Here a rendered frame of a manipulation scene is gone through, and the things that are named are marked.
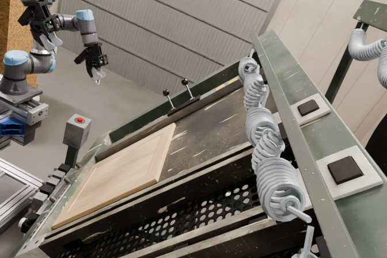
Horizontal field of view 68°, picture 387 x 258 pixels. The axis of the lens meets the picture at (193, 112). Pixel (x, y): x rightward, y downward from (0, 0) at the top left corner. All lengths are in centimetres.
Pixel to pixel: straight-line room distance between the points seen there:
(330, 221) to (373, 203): 22
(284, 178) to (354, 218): 12
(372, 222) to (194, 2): 397
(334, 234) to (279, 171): 18
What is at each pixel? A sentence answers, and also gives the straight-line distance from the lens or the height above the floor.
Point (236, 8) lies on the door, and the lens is 417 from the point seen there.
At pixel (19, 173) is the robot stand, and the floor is 23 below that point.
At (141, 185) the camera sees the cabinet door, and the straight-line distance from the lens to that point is 114.
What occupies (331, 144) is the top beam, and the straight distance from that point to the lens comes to 64.
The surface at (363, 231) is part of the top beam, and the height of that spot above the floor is 185.
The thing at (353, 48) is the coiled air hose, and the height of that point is 199.
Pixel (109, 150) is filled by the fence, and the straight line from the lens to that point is 173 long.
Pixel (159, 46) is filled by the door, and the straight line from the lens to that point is 452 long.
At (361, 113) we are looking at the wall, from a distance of 465.
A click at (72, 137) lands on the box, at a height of 83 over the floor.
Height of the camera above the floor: 208
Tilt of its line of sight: 27 degrees down
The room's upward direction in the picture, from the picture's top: 24 degrees clockwise
